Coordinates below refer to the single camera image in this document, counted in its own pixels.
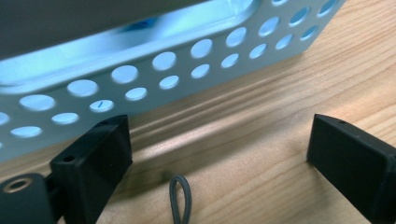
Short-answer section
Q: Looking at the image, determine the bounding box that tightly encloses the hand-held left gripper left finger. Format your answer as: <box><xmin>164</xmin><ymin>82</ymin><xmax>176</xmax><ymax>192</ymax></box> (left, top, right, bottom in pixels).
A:
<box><xmin>49</xmin><ymin>114</ymin><xmax>134</xmax><ymax>224</ymax></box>

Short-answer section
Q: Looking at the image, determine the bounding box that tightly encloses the grey cord loop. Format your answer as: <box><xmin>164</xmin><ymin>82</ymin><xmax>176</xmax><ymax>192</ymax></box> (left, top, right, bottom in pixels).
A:
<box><xmin>168</xmin><ymin>174</ymin><xmax>192</xmax><ymax>224</ymax></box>

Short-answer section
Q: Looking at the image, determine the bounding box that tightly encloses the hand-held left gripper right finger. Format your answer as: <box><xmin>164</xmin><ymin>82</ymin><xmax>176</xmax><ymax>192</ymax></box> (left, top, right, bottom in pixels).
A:
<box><xmin>306</xmin><ymin>113</ymin><xmax>396</xmax><ymax>224</ymax></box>

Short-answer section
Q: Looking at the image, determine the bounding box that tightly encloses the white perforated plastic basket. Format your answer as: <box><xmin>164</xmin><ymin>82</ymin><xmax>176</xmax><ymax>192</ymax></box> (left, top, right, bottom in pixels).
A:
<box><xmin>0</xmin><ymin>0</ymin><xmax>347</xmax><ymax>163</ymax></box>

